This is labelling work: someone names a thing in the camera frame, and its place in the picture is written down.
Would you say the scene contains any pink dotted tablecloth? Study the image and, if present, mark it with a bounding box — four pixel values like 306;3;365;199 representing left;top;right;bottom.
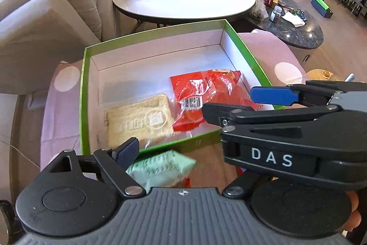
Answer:
40;31;309;191

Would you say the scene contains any round wooden stool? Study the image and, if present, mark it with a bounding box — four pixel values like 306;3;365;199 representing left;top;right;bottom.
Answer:
306;69;345;82

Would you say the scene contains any red snack packet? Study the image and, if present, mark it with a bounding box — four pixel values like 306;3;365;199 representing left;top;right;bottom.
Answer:
169;68;263;133

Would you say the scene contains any white paper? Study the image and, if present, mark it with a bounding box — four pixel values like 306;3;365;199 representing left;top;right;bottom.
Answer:
282;12;307;27

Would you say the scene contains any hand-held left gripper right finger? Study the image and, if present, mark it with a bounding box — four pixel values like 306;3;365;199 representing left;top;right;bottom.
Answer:
222;175;270;200

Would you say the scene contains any glass jar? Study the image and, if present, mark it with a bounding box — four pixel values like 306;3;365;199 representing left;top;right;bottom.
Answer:
270;5;283;23

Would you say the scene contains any beige sofa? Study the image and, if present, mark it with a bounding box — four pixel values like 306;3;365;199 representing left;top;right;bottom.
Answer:
0;0;118;95

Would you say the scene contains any plastic bag with dark contents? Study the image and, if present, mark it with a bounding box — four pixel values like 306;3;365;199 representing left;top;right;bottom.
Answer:
249;0;268;19

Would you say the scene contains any dark marble table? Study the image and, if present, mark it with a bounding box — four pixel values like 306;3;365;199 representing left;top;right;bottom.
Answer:
244;0;324;49

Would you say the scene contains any beige toast packet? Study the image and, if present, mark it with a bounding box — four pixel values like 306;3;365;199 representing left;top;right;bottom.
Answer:
103;94;175;149

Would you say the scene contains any person's right hand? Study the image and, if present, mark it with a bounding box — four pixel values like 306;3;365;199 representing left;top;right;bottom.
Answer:
345;190;362;234

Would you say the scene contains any green and blue box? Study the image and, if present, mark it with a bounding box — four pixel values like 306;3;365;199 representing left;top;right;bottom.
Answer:
311;0;334;19

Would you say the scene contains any light green snack packet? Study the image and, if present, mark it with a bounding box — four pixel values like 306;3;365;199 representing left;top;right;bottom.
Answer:
125;150;197;195

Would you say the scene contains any green cardboard box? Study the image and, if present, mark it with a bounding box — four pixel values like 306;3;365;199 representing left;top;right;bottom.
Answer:
79;19;283;155

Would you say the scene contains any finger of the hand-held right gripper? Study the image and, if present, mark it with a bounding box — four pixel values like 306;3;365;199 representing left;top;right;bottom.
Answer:
249;80;367;106
201;103;345;132

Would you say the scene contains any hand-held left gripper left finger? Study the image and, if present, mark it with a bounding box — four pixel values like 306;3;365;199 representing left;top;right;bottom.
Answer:
40;137;147;198

